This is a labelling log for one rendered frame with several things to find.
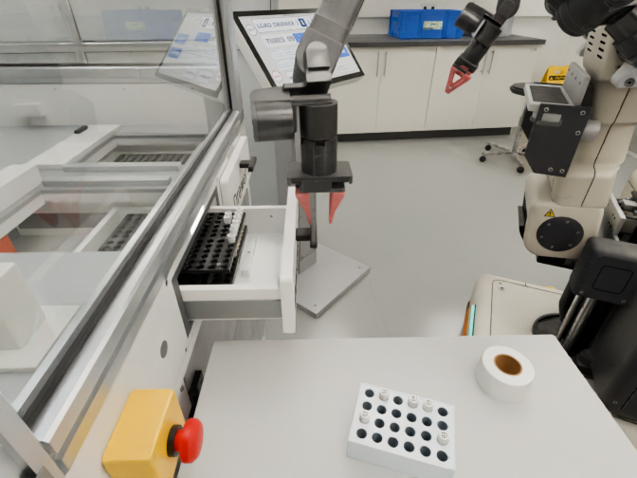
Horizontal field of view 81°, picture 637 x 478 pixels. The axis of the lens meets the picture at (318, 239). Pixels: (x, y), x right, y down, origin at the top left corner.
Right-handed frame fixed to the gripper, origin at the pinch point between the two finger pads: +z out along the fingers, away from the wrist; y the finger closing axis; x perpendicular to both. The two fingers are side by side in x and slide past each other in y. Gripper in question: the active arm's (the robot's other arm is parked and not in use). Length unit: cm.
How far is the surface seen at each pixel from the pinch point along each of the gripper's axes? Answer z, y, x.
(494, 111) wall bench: 65, -184, -318
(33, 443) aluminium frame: -7.5, 20.4, 42.1
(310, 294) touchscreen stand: 88, 3, -80
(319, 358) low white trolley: 16.2, 0.8, 16.6
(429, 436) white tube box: 13.4, -12.3, 31.3
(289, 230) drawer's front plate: -0.8, 5.1, 5.1
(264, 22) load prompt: -26, 16, -92
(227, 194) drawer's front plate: 2.0, 19.0, -14.5
